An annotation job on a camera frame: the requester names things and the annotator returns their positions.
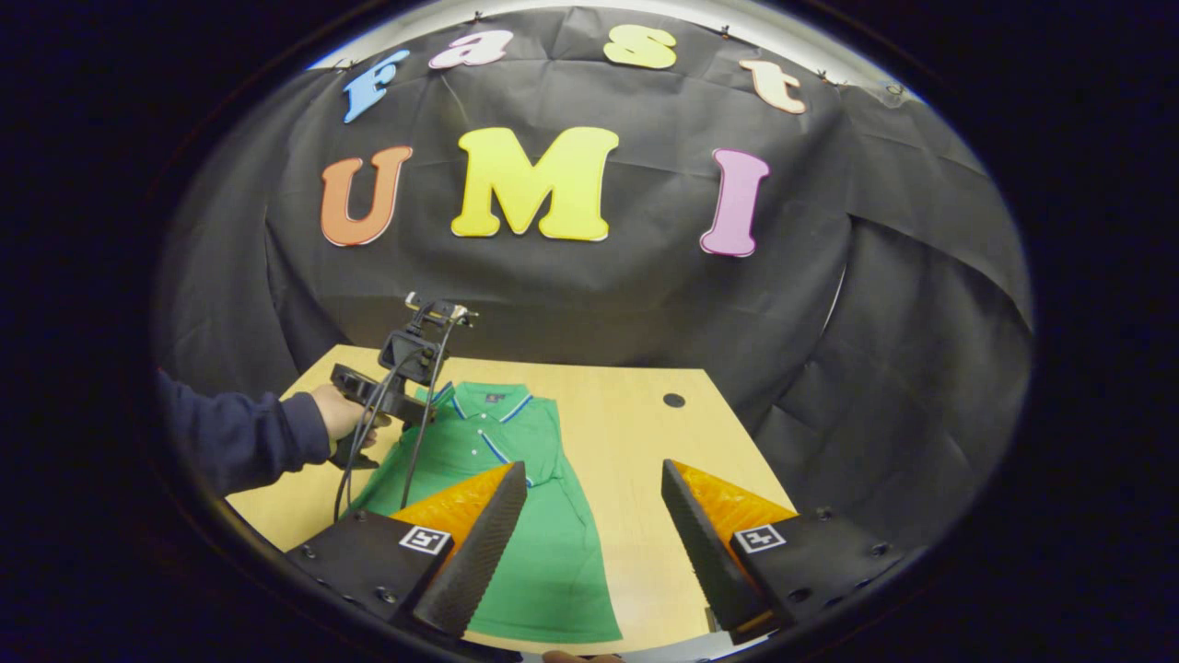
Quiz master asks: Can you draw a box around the black backdrop cloth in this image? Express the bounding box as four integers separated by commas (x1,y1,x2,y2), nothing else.
152,7,1034,572

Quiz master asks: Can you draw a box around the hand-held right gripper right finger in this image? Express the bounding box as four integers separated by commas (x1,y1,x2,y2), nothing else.
660,458,905,646

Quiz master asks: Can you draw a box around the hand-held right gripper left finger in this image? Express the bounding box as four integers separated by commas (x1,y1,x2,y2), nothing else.
284,460,529,639

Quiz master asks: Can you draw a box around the green T-shirt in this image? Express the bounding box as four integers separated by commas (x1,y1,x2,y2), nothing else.
348,380,625,644

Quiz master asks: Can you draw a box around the black cable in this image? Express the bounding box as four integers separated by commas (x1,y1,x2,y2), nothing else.
401,318,454,512
332,355,411,524

